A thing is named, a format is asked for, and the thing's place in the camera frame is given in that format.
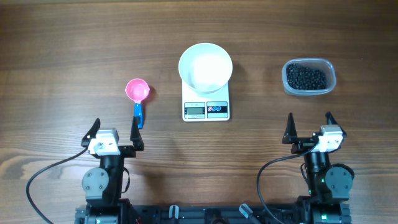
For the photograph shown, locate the black cable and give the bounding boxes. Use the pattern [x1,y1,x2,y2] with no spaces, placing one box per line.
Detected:
[25,147,90,224]
[256,142,318,224]

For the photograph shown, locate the white digital kitchen scale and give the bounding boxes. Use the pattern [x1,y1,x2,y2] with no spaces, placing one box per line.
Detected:
[182,83,231,122]

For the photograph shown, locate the white ceramic bowl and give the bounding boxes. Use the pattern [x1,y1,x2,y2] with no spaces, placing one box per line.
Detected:
[178,43,233,94]

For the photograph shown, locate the pink scoop blue handle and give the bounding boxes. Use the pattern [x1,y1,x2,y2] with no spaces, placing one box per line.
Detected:
[125,78,150,129]

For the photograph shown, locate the black beans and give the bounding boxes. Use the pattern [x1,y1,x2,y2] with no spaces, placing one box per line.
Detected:
[286,63,326,90]

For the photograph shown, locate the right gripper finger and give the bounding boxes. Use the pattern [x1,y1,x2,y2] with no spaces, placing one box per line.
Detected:
[282,113,298,144]
[325,111,347,138]

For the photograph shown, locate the left black cable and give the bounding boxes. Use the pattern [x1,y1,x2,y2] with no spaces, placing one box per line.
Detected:
[25,147,90,224]

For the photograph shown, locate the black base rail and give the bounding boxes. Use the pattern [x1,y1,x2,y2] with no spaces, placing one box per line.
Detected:
[75,203,352,224]

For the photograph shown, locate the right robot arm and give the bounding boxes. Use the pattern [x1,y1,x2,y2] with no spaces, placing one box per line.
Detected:
[282,112,354,224]

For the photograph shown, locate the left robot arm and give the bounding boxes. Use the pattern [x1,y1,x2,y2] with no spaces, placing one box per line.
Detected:
[75,117,144,224]

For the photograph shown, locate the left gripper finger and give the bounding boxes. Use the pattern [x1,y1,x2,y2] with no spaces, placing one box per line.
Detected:
[130,117,144,151]
[81,118,101,147]

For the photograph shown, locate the clear plastic container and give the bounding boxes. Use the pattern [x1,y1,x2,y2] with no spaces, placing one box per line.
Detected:
[282,58,336,96]

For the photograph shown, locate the right black cable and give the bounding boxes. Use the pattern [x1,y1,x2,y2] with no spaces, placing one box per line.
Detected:
[256,142,318,224]

